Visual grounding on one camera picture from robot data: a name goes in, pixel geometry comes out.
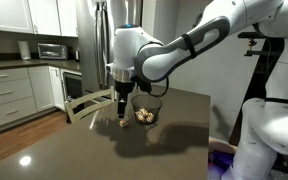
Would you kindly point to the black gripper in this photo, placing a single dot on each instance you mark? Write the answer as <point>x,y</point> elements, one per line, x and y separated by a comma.
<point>124,89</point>

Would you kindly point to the clear plastic snack cup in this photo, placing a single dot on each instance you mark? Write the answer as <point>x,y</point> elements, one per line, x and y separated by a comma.
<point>123,123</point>
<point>144,111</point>
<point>149,117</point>
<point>139,116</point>

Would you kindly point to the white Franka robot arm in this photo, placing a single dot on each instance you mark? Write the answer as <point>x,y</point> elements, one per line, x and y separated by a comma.
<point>267,133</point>

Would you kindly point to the white wooden chair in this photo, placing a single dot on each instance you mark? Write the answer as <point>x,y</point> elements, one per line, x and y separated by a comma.
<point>84,105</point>

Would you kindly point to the black undercounter cooler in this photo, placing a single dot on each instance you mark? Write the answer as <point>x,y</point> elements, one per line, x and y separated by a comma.
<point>73,86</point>

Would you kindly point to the stainless steel refrigerator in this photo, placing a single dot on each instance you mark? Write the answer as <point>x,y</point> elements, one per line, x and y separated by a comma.
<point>90,46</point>

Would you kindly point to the silver toaster oven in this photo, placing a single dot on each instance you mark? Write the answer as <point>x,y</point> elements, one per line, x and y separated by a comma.
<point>52,51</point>

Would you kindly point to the dark kitchen countertop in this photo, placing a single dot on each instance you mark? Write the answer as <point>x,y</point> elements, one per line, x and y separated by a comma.
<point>24,63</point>

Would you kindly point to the white lower kitchen cabinets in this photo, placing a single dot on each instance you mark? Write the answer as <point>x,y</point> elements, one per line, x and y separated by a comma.
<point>14,93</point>

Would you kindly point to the white kitchen cabinets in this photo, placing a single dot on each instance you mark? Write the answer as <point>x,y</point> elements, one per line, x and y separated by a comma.
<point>14,93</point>
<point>30,15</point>

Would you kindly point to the white paper towel roll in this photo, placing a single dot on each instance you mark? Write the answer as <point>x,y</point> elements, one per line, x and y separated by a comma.
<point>24,50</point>

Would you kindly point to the white upper kitchen cabinets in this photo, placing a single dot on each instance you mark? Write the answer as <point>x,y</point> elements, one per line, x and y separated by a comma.
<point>30,15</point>

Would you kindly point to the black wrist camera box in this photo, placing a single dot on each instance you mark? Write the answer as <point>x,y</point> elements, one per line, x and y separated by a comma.
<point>144,86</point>

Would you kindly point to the black camera tripod stand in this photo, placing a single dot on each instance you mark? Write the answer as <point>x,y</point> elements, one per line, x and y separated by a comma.
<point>267,76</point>

